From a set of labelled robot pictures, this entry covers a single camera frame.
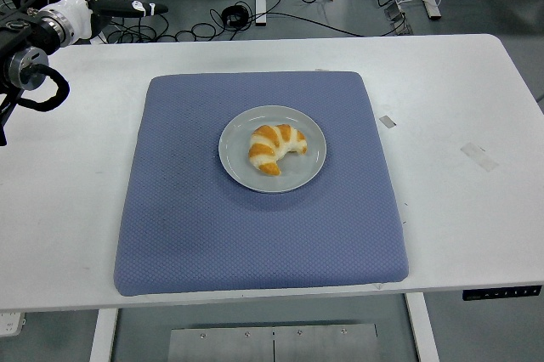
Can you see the large grey tape piece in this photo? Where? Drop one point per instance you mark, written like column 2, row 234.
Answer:
column 479, row 157

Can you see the white table leg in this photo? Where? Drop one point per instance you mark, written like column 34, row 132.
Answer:
column 102, row 336
column 423, row 332

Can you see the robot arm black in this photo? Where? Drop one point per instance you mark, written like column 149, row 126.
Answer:
column 17, row 30

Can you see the white power strip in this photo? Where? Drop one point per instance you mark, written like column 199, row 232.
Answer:
column 10, row 324

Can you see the grey metal plate with screws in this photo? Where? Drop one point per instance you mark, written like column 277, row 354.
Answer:
column 272, row 345

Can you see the grey foot pedal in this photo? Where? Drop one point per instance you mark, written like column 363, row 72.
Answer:
column 403, row 27
column 394, row 13

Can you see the black desk control panel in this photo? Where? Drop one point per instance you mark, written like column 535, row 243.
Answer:
column 501, row 293

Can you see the blue quilted mat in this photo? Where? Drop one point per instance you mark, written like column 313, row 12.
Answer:
column 191, row 230

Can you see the grey round plate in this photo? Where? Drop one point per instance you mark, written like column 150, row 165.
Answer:
column 238, row 166

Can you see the small grey tape piece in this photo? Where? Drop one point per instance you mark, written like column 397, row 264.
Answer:
column 387, row 121

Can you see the croissant bread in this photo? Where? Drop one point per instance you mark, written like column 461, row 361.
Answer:
column 268, row 145

